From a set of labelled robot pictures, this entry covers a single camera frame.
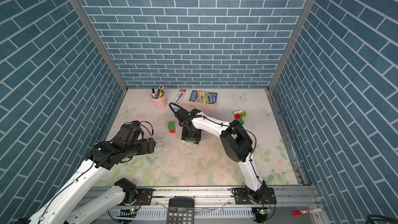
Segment white long lego brick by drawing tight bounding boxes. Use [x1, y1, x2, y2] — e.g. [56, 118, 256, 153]
[233, 110, 243, 115]

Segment green long lego brick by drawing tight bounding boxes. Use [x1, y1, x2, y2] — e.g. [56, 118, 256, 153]
[185, 140, 199, 145]

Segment green lego brick back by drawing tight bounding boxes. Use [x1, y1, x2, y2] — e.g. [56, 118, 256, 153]
[237, 118, 244, 125]

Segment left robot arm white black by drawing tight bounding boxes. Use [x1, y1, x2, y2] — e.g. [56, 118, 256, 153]
[17, 121, 155, 224]

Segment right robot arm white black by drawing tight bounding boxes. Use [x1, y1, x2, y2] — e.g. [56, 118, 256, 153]
[169, 103, 277, 205]

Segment white red pen box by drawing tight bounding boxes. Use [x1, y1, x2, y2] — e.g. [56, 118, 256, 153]
[174, 89, 186, 105]

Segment pink pen holder cup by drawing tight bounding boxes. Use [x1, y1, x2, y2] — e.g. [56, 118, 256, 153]
[150, 93, 168, 110]

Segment pens in cup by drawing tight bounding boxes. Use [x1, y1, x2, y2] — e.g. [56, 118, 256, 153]
[151, 85, 167, 99]

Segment black calculator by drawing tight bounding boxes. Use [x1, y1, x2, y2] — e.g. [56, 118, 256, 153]
[166, 197, 195, 224]

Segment red white marker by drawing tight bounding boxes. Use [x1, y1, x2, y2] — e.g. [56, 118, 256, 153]
[292, 207, 324, 216]

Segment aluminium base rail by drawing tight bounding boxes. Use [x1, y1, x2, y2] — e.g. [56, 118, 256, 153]
[55, 185, 327, 224]

